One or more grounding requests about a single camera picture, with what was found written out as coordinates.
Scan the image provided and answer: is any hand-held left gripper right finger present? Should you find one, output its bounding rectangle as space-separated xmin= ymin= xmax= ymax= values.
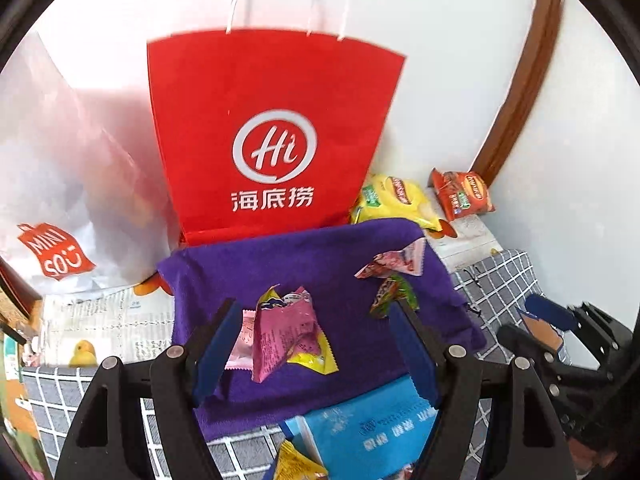
xmin=387 ymin=300 xmax=576 ymax=480

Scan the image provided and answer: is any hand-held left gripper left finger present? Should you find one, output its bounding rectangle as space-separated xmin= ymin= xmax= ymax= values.
xmin=54 ymin=297 xmax=244 ymax=480

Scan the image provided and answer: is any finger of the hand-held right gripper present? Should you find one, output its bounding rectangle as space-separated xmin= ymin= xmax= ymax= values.
xmin=524 ymin=294 xmax=606 ymax=343
xmin=496 ymin=324 xmax=606 ymax=386

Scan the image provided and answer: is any light pink snack packet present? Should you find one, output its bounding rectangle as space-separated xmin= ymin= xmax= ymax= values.
xmin=224 ymin=309 xmax=260 ymax=372

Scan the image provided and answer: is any green snack packet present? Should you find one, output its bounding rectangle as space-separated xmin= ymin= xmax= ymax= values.
xmin=369 ymin=274 xmax=421 ymax=320

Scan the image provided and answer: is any magenta snack packet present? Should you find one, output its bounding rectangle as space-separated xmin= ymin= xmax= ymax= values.
xmin=251 ymin=285 xmax=327 ymax=384

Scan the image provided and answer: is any yellow snack packet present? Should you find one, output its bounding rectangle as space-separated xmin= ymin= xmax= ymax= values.
xmin=255 ymin=284 xmax=339 ymax=376

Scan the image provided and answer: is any white pink snack packet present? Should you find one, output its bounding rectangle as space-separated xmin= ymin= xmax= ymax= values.
xmin=354 ymin=237 xmax=428 ymax=279

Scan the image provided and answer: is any grey checked bedsheet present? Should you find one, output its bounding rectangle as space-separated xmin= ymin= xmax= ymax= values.
xmin=20 ymin=249 xmax=576 ymax=480

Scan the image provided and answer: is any blue tissue pack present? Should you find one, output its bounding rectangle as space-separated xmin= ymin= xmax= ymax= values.
xmin=279 ymin=385 xmax=441 ymax=480

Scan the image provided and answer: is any purple towel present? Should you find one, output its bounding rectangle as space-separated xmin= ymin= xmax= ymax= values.
xmin=156 ymin=217 xmax=487 ymax=443

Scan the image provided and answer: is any orange cartoon snack packet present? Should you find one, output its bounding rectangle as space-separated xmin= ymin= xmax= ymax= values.
xmin=272 ymin=439 xmax=329 ymax=480

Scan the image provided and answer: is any red chip bag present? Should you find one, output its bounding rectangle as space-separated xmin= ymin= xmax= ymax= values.
xmin=429 ymin=167 xmax=496 ymax=223

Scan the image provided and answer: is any yellow chip bag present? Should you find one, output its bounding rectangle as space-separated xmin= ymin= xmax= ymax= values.
xmin=348 ymin=174 xmax=446 ymax=233

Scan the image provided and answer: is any patterned box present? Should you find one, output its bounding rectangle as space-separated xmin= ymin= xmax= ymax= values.
xmin=0 ymin=255 xmax=45 ymax=333

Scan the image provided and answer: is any red paper bag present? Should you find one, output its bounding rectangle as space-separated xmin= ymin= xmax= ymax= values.
xmin=146 ymin=0 xmax=407 ymax=247

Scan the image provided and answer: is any white plastic bag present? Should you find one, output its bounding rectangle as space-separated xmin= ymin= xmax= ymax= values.
xmin=0 ymin=30 xmax=177 ymax=295

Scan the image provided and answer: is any brown wooden door frame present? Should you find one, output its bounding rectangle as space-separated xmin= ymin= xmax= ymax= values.
xmin=469 ymin=0 xmax=566 ymax=192

